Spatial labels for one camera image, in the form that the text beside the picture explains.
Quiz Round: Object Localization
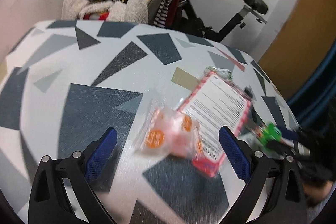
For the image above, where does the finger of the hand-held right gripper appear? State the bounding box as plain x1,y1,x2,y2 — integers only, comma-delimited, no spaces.
267,140,312,159
278,126,302,141

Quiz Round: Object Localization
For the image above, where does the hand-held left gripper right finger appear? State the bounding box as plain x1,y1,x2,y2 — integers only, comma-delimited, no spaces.
219,126,307,224

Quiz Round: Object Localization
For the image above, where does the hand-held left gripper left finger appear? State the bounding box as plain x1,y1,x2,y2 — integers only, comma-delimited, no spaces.
28,127,118,224

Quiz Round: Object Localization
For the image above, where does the green shiny wrapper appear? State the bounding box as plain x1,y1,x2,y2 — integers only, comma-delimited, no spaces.
251,122,283,152

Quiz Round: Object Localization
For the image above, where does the red bordered white packet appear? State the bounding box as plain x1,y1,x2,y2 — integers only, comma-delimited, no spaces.
176,72,253,179

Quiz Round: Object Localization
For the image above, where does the clear packet with orange circles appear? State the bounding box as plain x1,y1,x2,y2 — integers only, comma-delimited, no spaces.
134,106,204,162

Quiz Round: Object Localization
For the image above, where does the person's right forearm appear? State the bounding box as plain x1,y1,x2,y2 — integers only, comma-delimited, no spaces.
302,179,336,224

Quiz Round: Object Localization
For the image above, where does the blue curtain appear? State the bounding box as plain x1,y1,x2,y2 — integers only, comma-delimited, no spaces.
286,42,336,126

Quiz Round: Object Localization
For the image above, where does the black plastic fork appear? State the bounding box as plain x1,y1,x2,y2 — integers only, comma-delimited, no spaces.
243,86,259,102

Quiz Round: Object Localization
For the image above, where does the clear wrapper with green print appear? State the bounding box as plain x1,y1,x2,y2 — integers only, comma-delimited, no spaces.
205,66,235,81

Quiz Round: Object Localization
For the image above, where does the white fleece garment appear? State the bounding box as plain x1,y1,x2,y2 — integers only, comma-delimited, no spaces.
61,0,182,24

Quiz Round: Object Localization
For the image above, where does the red garment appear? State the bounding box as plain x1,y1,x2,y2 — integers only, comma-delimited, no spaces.
171,0,185,18

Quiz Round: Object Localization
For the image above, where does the wooden wall panel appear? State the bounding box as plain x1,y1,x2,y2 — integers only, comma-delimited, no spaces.
259,0,336,99

